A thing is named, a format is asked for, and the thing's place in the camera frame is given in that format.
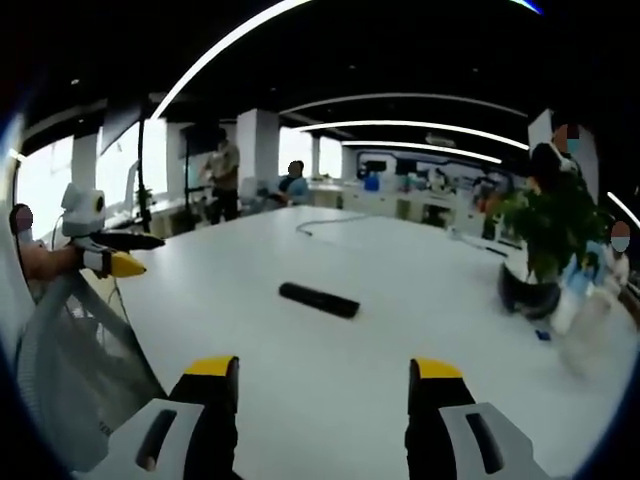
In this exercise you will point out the grey mesh office chair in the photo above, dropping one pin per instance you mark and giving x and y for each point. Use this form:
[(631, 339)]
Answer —
[(75, 360)]

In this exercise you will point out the clear plastic bag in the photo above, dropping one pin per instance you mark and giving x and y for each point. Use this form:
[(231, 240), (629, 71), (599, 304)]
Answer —
[(587, 325)]

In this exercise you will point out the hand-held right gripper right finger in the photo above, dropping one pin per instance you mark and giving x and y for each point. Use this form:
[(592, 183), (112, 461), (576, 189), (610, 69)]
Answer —
[(440, 425)]

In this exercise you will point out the black plant pot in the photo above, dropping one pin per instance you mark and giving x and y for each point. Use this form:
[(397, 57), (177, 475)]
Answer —
[(530, 297)]

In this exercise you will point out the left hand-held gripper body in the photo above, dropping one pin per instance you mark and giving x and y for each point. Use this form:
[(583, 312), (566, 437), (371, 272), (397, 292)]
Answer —
[(82, 212)]

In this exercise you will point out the black remote control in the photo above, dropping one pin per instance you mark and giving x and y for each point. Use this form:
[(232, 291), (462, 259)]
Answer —
[(319, 299)]

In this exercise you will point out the green potted plant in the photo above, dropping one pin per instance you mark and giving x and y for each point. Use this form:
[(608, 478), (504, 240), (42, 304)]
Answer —
[(550, 225)]

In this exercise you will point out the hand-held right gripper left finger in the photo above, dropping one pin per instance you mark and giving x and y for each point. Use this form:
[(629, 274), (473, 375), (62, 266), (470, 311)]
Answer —
[(200, 425)]

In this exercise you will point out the black stand pole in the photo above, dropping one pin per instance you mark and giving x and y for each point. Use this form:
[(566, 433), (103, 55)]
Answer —
[(144, 175)]

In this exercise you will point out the small blue object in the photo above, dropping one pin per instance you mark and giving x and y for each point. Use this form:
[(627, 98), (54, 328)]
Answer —
[(541, 335)]

